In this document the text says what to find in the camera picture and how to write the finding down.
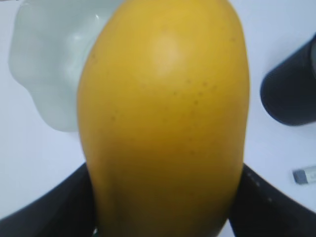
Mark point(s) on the grey white eraser middle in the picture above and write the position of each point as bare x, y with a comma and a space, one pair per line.
305, 175

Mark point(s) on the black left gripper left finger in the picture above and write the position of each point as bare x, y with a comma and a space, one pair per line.
65, 211

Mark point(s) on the pale green wavy plate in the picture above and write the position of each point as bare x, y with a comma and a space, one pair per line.
50, 44

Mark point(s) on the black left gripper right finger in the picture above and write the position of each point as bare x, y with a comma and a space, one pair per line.
261, 210

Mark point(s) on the yellow mango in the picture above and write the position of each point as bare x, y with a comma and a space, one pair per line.
162, 112

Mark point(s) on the black mesh pen holder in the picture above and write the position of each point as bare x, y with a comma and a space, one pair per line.
288, 92

